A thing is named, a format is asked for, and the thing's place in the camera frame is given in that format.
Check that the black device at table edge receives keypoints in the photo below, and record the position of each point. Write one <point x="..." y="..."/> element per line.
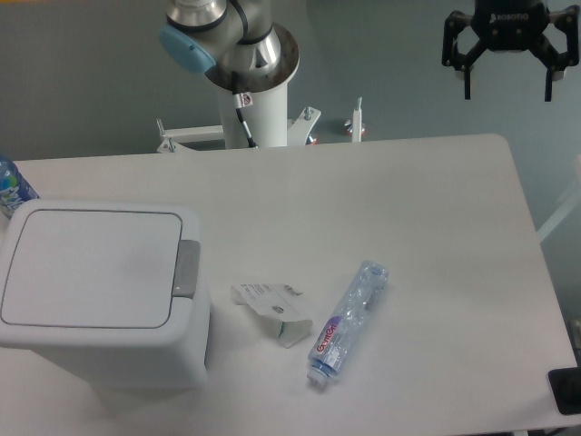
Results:
<point x="565" y="385"/>

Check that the white frame at right edge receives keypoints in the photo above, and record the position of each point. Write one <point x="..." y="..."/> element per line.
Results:
<point x="566" y="204"/>

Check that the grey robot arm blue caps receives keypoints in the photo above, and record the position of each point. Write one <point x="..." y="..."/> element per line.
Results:
<point x="240" y="37"/>

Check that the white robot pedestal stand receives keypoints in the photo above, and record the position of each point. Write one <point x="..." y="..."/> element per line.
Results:
<point x="251" y="83"/>

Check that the blue labelled drink bottle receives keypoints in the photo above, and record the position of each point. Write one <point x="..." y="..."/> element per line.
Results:
<point x="15" y="190"/>

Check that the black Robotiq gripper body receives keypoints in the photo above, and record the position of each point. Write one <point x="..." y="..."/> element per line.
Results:
<point x="510" y="26"/>

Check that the crumpled white paper carton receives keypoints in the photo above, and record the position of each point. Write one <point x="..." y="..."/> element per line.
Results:
<point x="281" y="309"/>

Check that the crushed clear plastic bottle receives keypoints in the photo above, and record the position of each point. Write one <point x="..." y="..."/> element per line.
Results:
<point x="340" y="334"/>

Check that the white push-button trash can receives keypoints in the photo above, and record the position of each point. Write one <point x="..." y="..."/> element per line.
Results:
<point x="111" y="292"/>

